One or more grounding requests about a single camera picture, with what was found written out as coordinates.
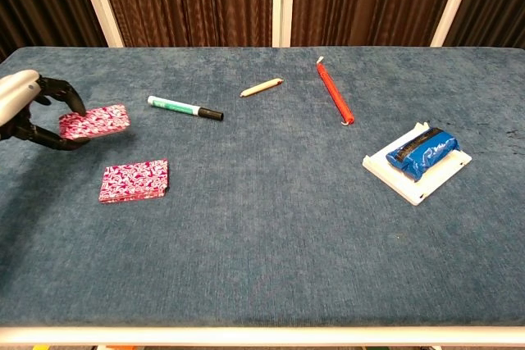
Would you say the green white marker black cap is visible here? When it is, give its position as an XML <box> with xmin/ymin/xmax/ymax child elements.
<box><xmin>147</xmin><ymin>95</ymin><xmax>225</xmax><ymax>122</ymax></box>

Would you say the white table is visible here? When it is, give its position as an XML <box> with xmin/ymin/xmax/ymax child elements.
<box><xmin>0</xmin><ymin>326</ymin><xmax>525</xmax><ymax>348</ymax></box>

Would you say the white plastic tray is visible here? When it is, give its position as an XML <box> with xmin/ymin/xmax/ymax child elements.
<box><xmin>362</xmin><ymin>121</ymin><xmax>473</xmax><ymax>207</ymax></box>

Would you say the red candle stick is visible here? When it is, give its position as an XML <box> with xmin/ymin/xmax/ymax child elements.
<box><xmin>315</xmin><ymin>56</ymin><xmax>355</xmax><ymax>126</ymax></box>

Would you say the blue foil snack packet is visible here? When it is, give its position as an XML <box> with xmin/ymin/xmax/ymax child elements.
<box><xmin>385</xmin><ymin>127</ymin><xmax>460</xmax><ymax>182</ymax></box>

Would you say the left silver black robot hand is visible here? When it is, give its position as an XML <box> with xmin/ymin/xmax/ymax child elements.
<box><xmin>0</xmin><ymin>69</ymin><xmax>91</xmax><ymax>152</ymax></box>

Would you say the blue fabric table mat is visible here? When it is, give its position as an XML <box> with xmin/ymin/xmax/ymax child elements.
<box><xmin>0</xmin><ymin>46</ymin><xmax>525</xmax><ymax>329</ymax></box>

